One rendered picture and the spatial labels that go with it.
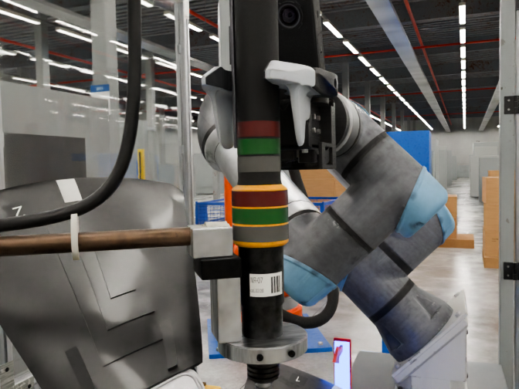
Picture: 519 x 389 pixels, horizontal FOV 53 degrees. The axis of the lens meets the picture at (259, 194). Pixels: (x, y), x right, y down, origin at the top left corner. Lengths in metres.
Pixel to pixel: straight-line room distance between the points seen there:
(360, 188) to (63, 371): 0.37
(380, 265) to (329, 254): 0.44
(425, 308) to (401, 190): 0.49
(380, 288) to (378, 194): 0.46
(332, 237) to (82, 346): 0.31
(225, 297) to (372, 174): 0.28
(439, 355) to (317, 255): 0.49
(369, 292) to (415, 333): 0.11
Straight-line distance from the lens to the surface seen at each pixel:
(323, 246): 0.61
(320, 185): 8.39
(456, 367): 1.06
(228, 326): 0.40
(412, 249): 1.05
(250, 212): 0.38
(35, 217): 0.39
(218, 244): 0.38
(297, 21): 0.50
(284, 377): 0.68
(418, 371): 1.06
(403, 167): 0.62
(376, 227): 0.61
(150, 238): 0.38
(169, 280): 0.46
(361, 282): 1.05
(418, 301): 1.07
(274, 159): 0.39
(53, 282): 0.46
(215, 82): 0.39
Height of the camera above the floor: 1.44
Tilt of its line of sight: 3 degrees down
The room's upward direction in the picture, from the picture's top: 1 degrees counter-clockwise
